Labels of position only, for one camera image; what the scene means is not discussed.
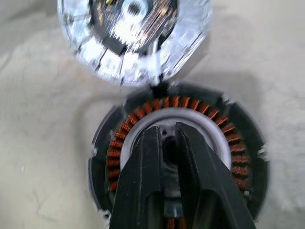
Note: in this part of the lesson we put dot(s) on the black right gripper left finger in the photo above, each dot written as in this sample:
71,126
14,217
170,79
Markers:
140,181

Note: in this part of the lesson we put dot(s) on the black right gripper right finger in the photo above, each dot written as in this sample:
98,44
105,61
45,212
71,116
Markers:
209,190

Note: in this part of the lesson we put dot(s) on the motor stator housing copper coils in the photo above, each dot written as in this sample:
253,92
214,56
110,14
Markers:
238,152

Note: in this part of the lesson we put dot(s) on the silver round motor cover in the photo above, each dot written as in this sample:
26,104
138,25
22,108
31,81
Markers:
95,52

